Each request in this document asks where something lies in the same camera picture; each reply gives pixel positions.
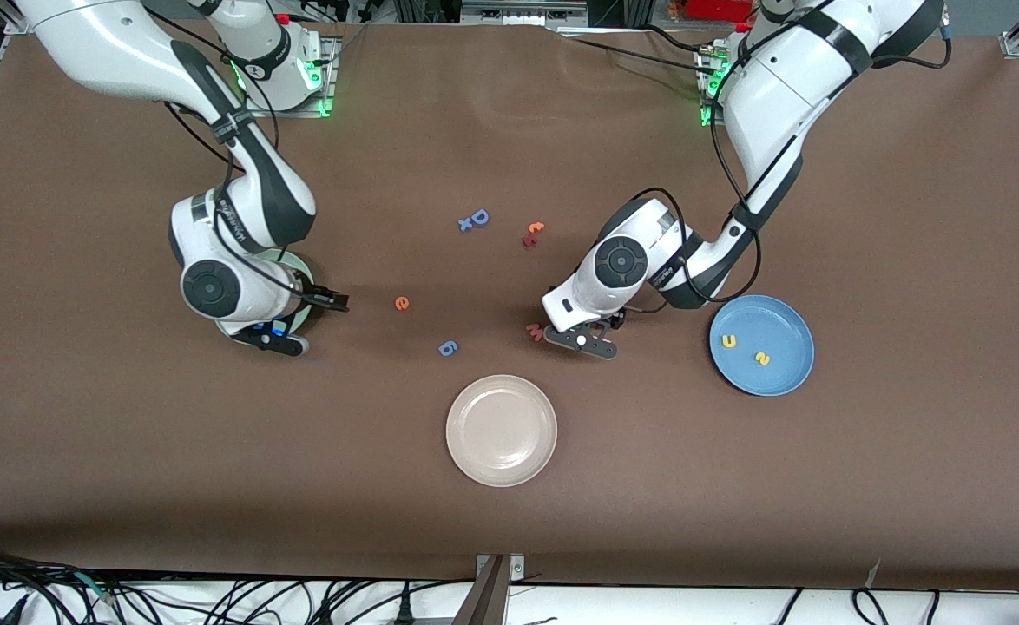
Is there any light green plate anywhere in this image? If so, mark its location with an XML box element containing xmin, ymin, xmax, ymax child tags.
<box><xmin>214</xmin><ymin>249</ymin><xmax>316</xmax><ymax>341</ymax></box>

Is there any beige plate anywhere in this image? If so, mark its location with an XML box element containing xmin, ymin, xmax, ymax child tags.
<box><xmin>445</xmin><ymin>374</ymin><xmax>559</xmax><ymax>488</ymax></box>

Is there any blue plate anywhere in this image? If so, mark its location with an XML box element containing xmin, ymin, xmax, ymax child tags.
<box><xmin>708</xmin><ymin>294</ymin><xmax>816</xmax><ymax>398</ymax></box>

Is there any brown table cover mat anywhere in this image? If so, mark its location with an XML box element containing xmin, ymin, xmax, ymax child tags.
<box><xmin>0</xmin><ymin>19</ymin><xmax>1019</xmax><ymax>593</ymax></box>

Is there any red box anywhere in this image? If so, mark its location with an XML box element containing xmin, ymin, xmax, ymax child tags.
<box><xmin>683</xmin><ymin>0</ymin><xmax>758</xmax><ymax>23</ymax></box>

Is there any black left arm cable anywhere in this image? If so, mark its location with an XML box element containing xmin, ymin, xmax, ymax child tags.
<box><xmin>596</xmin><ymin>17</ymin><xmax>953</xmax><ymax>305</ymax></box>

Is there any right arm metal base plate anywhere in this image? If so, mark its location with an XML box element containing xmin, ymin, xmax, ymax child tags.
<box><xmin>240</xmin><ymin>35</ymin><xmax>337</xmax><ymax>119</ymax></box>

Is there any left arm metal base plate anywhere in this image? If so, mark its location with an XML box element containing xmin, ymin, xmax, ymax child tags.
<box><xmin>699</xmin><ymin>48</ymin><xmax>732</xmax><ymax>129</ymax></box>

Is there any small metal bracket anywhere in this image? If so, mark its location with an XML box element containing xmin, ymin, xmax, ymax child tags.
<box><xmin>475</xmin><ymin>554</ymin><xmax>526</xmax><ymax>582</ymax></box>

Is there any thin black cable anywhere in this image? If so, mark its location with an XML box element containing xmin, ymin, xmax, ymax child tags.
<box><xmin>642</xmin><ymin>23</ymin><xmax>708</xmax><ymax>51</ymax></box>
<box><xmin>559</xmin><ymin>36</ymin><xmax>723</xmax><ymax>77</ymax></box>

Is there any aluminium profile post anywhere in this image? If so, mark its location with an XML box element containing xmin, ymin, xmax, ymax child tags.
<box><xmin>453</xmin><ymin>556</ymin><xmax>510</xmax><ymax>625</ymax></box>

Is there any silver frame bar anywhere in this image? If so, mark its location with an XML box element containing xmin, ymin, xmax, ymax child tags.
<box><xmin>460</xmin><ymin>0</ymin><xmax>588</xmax><ymax>25</ymax></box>

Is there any teal cable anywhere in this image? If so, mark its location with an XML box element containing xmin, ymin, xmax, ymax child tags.
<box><xmin>74</xmin><ymin>570</ymin><xmax>118</xmax><ymax>606</ymax></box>

